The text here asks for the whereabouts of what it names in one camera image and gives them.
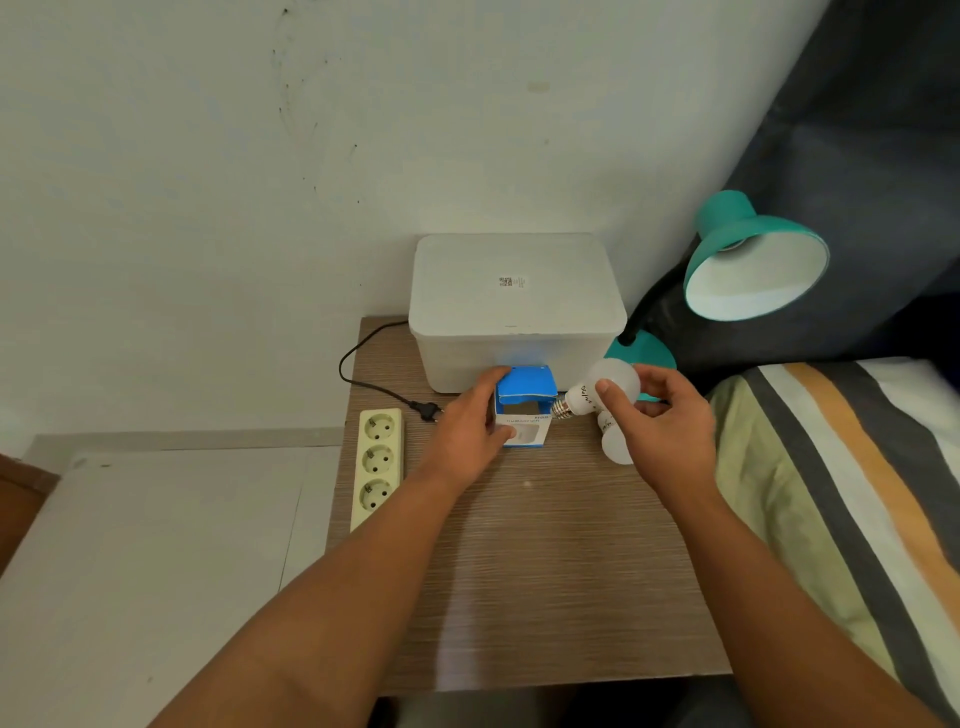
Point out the white light bulb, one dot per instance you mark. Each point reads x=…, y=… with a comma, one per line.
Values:
x=619, y=375
x=615, y=446

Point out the white power strip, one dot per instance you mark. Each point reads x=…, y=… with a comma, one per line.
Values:
x=376, y=469

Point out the person's left hand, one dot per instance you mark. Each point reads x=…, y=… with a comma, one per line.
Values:
x=457, y=439

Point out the person's right thumb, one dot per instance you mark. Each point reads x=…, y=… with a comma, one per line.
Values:
x=611, y=401

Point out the person's right hand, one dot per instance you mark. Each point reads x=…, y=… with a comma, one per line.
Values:
x=671, y=442

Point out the teal desk lamp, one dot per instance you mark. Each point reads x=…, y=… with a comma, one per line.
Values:
x=750, y=262

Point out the person's left forearm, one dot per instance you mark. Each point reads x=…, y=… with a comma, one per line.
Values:
x=337, y=607

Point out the dark grey fabric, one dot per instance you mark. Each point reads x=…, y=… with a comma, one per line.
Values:
x=847, y=150

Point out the person's left thumb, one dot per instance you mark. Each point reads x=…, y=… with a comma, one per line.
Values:
x=508, y=434

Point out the white lidded storage box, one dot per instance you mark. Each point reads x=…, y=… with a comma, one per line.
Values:
x=517, y=300

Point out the brown wooden furniture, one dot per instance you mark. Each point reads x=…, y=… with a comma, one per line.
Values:
x=19, y=502

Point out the striped bed cover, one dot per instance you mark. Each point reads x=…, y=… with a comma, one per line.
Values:
x=840, y=480

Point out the person's right forearm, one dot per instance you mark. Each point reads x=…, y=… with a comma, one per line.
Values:
x=765, y=622

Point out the blue and white bulb box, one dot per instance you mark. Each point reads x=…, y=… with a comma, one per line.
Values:
x=529, y=386

